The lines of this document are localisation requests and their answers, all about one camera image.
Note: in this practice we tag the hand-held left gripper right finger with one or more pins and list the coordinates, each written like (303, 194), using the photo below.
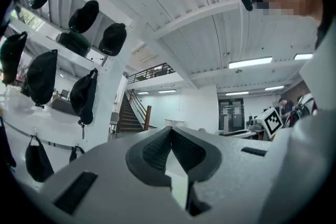
(231, 165)

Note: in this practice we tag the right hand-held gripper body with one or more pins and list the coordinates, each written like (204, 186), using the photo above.
(273, 122)

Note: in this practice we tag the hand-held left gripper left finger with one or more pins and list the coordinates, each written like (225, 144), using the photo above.
(118, 178)

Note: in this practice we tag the long ceiling light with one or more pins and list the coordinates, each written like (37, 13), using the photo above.
(274, 88)
(237, 93)
(167, 91)
(143, 93)
(250, 63)
(303, 57)

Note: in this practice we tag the black double door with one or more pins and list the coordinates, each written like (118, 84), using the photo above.
(231, 114)

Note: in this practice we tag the grey chair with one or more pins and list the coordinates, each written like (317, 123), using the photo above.
(114, 120)
(63, 107)

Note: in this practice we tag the wooden staircase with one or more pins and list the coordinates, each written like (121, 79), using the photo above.
(130, 118)

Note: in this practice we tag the small ceiling fixture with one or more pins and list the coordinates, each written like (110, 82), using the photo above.
(238, 70)

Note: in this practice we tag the white display rack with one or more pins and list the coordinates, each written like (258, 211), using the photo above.
(113, 81)

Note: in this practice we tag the person's black red shirt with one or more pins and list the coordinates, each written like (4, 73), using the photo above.
(322, 31)

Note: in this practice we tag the black mezzanine railing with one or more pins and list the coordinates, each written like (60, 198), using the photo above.
(149, 73)

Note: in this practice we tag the row of black caps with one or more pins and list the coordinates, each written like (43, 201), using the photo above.
(113, 39)

